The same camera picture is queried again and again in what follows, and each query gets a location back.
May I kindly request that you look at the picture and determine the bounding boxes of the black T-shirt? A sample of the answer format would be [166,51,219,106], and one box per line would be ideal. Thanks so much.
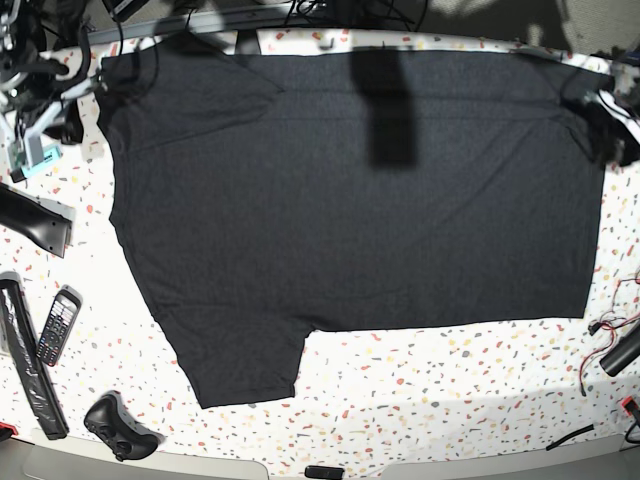
[96,34,604,408]

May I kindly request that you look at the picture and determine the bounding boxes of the black curved plastic handle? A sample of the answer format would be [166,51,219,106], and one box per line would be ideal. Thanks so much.
[1,184,72,258]

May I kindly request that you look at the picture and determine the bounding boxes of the black TV remote control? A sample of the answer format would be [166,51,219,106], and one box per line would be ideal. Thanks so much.
[36,289,81,367]

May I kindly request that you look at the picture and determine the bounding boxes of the light blue highlighter marker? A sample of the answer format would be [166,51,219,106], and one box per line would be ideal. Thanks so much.
[11,145,62,183]

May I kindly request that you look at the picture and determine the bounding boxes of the long black plastic bar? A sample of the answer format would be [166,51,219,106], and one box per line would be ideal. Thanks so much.
[1,279,69,440]

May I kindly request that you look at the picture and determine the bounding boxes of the black cylinder with wires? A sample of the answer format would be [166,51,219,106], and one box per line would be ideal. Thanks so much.
[600,326,640,377]

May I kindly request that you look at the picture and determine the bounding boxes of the small red clip left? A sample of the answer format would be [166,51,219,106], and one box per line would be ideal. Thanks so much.
[0,423,18,442]

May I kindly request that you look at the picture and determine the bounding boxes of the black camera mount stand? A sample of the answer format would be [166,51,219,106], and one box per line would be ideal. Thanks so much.
[235,30,262,55]

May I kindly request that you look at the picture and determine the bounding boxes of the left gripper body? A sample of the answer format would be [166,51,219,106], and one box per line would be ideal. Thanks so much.
[583,90,639,167]

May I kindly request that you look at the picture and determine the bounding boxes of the small red clip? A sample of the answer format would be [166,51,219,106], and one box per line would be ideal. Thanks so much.
[621,396,640,421]
[0,423,18,442]

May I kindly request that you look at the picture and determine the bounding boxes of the black cable tie strip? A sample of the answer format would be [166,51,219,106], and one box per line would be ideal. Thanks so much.
[545,424,595,451]

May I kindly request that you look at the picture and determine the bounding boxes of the small red clip right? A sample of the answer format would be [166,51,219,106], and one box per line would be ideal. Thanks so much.
[621,396,640,421]

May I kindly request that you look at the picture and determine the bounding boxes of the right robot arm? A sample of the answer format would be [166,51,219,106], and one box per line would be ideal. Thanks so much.
[1,1,99,182]

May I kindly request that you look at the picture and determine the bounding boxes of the small black box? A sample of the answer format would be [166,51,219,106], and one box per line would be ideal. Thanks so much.
[304,465,345,480]

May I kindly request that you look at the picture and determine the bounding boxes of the black game controller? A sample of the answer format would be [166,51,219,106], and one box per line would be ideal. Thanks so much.
[84,393,159,462]

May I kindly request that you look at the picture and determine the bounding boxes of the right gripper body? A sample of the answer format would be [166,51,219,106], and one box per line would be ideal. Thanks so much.
[4,100,84,170]

